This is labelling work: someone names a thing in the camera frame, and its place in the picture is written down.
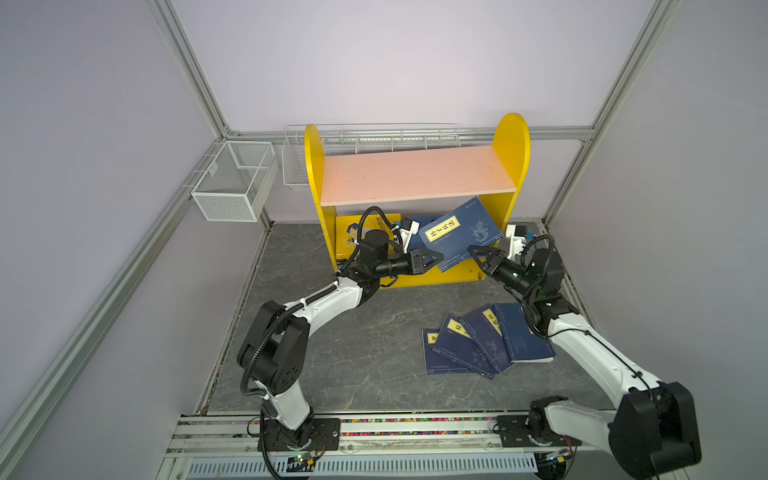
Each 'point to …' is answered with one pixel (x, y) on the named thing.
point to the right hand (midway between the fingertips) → (469, 250)
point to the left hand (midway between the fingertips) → (443, 263)
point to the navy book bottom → (456, 341)
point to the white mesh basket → (236, 183)
